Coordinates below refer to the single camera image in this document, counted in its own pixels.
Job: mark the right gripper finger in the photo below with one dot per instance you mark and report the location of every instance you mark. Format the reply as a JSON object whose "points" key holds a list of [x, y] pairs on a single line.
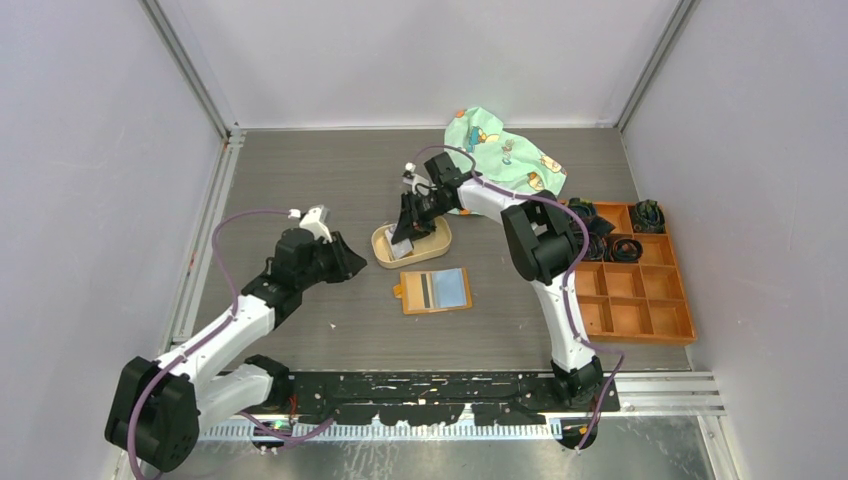
{"points": [[423, 228], [405, 227]]}

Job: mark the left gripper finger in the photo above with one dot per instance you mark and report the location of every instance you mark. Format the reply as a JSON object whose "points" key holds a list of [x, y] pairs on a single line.
{"points": [[340, 247], [348, 267]]}

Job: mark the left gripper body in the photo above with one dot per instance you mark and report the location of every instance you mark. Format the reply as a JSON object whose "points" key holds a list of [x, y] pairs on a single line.
{"points": [[326, 265]]}

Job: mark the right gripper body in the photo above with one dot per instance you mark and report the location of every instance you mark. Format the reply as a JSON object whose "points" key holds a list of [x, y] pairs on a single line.
{"points": [[424, 208]]}

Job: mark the credit card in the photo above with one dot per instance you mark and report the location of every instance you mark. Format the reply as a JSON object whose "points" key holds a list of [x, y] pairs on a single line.
{"points": [[401, 249]]}

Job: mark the orange leather card holder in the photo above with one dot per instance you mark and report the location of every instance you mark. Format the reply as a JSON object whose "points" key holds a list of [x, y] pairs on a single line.
{"points": [[437, 291]]}

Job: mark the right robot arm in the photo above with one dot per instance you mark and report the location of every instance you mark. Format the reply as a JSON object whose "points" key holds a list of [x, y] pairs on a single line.
{"points": [[544, 251]]}

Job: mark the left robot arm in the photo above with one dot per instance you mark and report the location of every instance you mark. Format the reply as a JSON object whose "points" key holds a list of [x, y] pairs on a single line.
{"points": [[162, 406]]}

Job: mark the beige oval tray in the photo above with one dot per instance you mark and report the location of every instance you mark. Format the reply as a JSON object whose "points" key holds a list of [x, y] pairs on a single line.
{"points": [[432, 246]]}

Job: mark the green cartoon cloth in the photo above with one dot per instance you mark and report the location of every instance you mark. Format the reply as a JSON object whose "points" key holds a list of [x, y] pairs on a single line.
{"points": [[507, 159]]}

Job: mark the dark bundle in corner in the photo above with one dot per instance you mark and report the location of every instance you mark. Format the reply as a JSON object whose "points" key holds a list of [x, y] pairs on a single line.
{"points": [[648, 217]]}

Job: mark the orange compartment organizer box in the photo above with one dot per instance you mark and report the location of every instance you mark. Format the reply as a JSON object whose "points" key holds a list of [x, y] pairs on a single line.
{"points": [[629, 286]]}

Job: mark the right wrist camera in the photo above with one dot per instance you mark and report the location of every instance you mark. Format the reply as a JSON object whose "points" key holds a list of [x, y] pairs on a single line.
{"points": [[415, 181]]}

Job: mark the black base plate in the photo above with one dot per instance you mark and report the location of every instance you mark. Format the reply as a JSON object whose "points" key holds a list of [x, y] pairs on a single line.
{"points": [[428, 398]]}

